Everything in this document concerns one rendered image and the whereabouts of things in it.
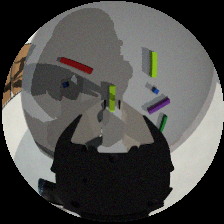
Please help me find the dark red rod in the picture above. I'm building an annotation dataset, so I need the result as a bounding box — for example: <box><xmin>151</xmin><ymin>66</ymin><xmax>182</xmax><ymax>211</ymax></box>
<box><xmin>60</xmin><ymin>57</ymin><xmax>93</xmax><ymax>74</ymax></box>

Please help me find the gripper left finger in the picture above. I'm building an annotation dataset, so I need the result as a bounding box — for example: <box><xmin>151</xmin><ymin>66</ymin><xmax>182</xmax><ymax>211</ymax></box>
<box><xmin>50</xmin><ymin>99</ymin><xmax>106</xmax><ymax>173</ymax></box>

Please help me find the purple rod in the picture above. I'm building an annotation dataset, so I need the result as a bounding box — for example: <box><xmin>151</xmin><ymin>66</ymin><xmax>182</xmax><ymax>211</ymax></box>
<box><xmin>147</xmin><ymin>97</ymin><xmax>170</xmax><ymax>114</ymax></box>

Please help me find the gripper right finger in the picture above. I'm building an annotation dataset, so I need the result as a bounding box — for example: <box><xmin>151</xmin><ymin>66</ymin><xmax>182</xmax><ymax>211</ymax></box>
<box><xmin>118</xmin><ymin>100</ymin><xmax>174</xmax><ymax>172</ymax></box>

